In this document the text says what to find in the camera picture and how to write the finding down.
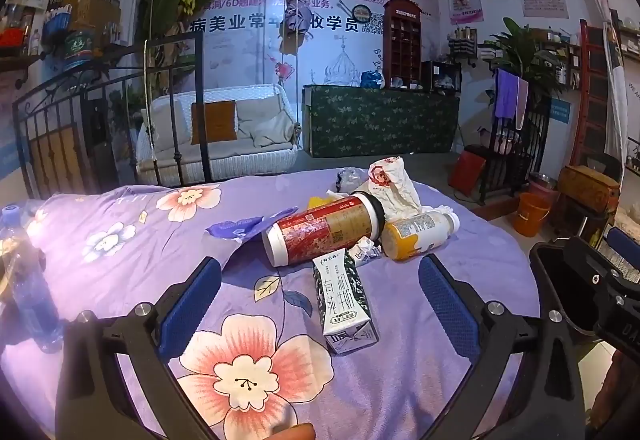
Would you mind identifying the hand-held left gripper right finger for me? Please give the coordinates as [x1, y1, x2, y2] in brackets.
[419, 254, 586, 440]

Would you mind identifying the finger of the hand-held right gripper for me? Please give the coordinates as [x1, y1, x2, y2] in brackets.
[565, 226, 640, 291]

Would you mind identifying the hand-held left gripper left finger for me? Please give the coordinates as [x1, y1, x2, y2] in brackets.
[55, 257, 223, 440]

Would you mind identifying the black trash bin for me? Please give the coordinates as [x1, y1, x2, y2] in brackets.
[529, 240, 601, 336]

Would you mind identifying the yellow white plastic bottle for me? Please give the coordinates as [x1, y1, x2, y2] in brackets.
[382, 210, 461, 261]

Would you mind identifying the purple plastic wrapper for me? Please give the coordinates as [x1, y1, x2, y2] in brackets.
[202, 216, 281, 241]

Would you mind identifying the white milk carton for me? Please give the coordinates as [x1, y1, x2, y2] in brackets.
[312, 254, 380, 355]

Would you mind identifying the white red-print paper bag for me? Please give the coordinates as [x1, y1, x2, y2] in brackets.
[367, 157, 423, 221]

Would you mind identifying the red gold paper cup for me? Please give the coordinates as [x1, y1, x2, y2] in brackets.
[262, 192, 386, 268]

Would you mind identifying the clear plastic bag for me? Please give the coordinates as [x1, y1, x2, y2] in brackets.
[335, 167, 373, 195]

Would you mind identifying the brown patterned box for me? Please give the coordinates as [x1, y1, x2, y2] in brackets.
[557, 165, 621, 211]

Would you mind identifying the purple floral printed blanket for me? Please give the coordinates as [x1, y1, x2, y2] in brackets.
[0, 167, 543, 440]

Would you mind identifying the orange bucket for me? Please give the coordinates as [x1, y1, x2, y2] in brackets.
[512, 192, 553, 237]

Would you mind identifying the pink basin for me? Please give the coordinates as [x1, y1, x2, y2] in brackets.
[527, 172, 561, 201]

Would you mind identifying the red bag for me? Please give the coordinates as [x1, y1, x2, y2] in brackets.
[447, 150, 487, 197]

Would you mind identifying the black iron chair rack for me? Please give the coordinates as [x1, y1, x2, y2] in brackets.
[465, 94, 551, 207]

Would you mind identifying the red ladder shelf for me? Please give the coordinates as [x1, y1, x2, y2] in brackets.
[572, 20, 615, 167]

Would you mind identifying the clear blue water bottle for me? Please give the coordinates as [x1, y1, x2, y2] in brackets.
[0, 205, 65, 355]

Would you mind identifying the pink towel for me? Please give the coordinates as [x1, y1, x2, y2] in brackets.
[515, 77, 530, 131]

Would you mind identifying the brown cushion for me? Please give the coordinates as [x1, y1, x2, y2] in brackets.
[191, 100, 239, 145]

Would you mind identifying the white wicker swing sofa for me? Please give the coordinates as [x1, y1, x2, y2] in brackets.
[136, 84, 303, 187]

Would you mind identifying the purple towel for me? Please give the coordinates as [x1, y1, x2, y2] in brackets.
[495, 68, 521, 119]

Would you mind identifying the green potted plant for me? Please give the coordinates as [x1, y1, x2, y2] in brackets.
[482, 17, 568, 108]

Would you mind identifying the black picture box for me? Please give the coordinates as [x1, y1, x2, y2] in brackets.
[422, 60, 462, 93]

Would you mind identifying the red phone booth cabinet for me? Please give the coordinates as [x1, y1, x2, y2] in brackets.
[382, 0, 424, 90]

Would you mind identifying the green round tin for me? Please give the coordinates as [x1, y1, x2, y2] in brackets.
[64, 30, 97, 68]

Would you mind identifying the black iron bed frame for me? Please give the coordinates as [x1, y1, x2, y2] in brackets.
[12, 32, 213, 201]

